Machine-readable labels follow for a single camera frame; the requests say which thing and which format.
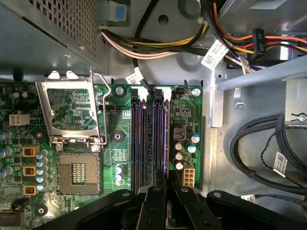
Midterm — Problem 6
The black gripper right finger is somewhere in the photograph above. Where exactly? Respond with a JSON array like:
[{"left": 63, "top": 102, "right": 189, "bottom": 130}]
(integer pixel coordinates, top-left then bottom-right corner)
[{"left": 169, "top": 169, "right": 307, "bottom": 230}]

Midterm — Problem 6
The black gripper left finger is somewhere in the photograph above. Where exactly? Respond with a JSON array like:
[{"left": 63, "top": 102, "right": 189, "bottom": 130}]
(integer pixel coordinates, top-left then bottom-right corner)
[{"left": 35, "top": 169, "right": 168, "bottom": 230}]

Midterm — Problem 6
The RAM slot with black latch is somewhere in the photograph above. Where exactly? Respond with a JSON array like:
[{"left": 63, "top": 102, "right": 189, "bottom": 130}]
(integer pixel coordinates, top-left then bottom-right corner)
[
  {"left": 130, "top": 87, "right": 141, "bottom": 194},
  {"left": 153, "top": 88, "right": 164, "bottom": 173}
]

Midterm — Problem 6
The RAM slot with white latch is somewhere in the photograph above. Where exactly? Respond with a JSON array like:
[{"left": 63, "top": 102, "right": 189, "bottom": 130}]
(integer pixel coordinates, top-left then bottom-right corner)
[
  {"left": 160, "top": 87, "right": 173, "bottom": 183},
  {"left": 139, "top": 87, "right": 149, "bottom": 192}
]

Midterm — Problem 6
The white main power socket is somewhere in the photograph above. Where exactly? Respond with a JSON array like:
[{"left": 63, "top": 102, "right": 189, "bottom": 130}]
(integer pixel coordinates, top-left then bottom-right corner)
[{"left": 183, "top": 164, "right": 196, "bottom": 188}]

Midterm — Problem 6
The CPU socket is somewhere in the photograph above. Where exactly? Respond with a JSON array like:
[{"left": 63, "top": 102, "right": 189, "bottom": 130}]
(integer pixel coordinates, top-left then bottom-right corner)
[{"left": 56, "top": 152, "right": 101, "bottom": 196}]

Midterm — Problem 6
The green motherboard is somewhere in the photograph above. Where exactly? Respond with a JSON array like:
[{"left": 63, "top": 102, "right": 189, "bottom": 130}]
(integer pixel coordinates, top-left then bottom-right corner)
[{"left": 0, "top": 80, "right": 205, "bottom": 230}]

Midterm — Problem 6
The black PC case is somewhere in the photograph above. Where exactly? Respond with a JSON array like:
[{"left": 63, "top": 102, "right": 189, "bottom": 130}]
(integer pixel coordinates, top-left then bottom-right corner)
[{"left": 0, "top": 0, "right": 307, "bottom": 230}]

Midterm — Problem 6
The yellow coil inductor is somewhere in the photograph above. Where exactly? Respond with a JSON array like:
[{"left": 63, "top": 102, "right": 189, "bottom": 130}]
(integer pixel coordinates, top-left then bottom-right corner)
[
  {"left": 22, "top": 146, "right": 40, "bottom": 158},
  {"left": 22, "top": 184, "right": 39, "bottom": 196},
  {"left": 22, "top": 165, "right": 40, "bottom": 177}
]

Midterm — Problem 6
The metal socket cover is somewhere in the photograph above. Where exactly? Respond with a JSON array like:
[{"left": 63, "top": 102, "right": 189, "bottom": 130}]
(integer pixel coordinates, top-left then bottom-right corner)
[{"left": 35, "top": 70, "right": 101, "bottom": 145}]

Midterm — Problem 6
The grey metal drive cage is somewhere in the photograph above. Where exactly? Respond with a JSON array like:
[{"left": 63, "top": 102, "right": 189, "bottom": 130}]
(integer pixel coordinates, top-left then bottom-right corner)
[{"left": 214, "top": 0, "right": 307, "bottom": 91}]

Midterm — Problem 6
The white four-pin power socket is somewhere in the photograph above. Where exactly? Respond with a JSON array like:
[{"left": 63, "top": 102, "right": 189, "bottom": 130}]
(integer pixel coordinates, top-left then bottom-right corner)
[{"left": 9, "top": 114, "right": 31, "bottom": 127}]

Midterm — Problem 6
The blue plastic release clip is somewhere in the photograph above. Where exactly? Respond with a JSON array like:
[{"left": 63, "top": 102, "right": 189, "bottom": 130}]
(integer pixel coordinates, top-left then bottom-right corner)
[{"left": 114, "top": 6, "right": 127, "bottom": 23}]

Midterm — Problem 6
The grey power supply unit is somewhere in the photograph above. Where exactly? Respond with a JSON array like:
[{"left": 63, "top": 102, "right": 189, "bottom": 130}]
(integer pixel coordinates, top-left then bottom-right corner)
[{"left": 0, "top": 0, "right": 112, "bottom": 76}]

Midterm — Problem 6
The thick black cable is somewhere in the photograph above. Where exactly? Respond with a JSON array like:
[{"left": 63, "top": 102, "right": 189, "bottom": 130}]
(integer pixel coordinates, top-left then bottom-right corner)
[{"left": 229, "top": 114, "right": 307, "bottom": 195}]

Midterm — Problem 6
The wire locking lever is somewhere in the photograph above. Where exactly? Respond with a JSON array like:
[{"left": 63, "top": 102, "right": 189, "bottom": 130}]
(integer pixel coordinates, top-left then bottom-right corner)
[{"left": 92, "top": 70, "right": 112, "bottom": 146}]

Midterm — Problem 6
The thin black wire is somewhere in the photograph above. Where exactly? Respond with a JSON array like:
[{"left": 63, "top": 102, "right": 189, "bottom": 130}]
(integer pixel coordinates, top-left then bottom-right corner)
[{"left": 132, "top": 0, "right": 159, "bottom": 95}]

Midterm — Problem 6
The power supply wire bundle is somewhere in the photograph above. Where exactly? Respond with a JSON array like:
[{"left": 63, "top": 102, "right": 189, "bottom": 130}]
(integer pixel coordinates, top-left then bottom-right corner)
[{"left": 99, "top": 23, "right": 211, "bottom": 60}]

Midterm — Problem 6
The orange red wire bundle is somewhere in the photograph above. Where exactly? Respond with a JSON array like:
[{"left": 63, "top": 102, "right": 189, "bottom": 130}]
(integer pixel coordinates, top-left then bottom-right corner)
[{"left": 208, "top": 0, "right": 307, "bottom": 57}]

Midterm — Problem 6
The black wire power connector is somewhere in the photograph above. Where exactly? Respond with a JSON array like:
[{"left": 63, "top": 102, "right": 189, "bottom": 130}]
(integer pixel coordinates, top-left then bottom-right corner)
[{"left": 251, "top": 28, "right": 266, "bottom": 62}]

